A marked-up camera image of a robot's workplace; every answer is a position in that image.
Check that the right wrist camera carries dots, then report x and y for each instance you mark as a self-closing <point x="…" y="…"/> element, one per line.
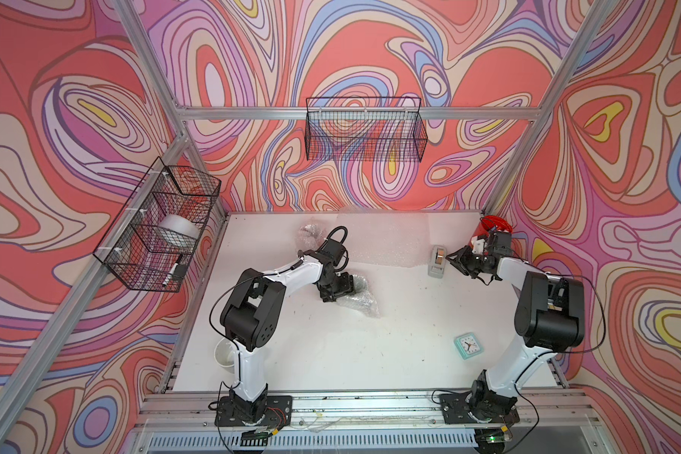
<point x="493" y="244"/>

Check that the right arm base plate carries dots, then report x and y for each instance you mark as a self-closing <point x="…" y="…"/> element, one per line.
<point x="466" y="409"/>

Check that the black wire basket back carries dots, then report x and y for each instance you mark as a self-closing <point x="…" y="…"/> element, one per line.
<point x="365" y="129"/>

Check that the black wire basket left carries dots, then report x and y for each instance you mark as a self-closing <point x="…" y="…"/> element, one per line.
<point x="151" y="246"/>

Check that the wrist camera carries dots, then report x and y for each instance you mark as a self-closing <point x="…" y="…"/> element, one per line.
<point x="334" y="253"/>
<point x="493" y="244"/>

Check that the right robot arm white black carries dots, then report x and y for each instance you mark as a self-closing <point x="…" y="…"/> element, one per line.
<point x="549" y="319"/>

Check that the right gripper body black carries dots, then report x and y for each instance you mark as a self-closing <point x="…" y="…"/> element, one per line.
<point x="471" y="262"/>

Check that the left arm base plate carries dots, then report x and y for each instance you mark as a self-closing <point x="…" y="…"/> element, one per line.
<point x="272" y="411"/>

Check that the small green alarm clock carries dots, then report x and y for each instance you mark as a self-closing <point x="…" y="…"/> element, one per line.
<point x="468" y="346"/>

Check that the bubble wrap sheet around mug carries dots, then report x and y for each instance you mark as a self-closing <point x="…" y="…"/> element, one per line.
<point x="310" y="236"/>

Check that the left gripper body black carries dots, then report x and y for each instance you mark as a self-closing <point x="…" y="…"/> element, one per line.
<point x="337" y="286"/>

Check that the black wire basket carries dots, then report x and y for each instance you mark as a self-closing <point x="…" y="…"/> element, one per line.
<point x="151" y="246"/>
<point x="365" y="129"/>

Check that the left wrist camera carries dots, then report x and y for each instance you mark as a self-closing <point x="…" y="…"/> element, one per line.
<point x="334" y="253"/>

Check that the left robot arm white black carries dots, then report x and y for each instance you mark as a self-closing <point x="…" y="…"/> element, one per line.
<point x="251" y="314"/>

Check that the red pen holder cup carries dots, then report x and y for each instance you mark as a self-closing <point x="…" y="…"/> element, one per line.
<point x="490" y="223"/>

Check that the flat bubble wrap sheet stack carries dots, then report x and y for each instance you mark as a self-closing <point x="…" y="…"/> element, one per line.
<point x="387" y="239"/>

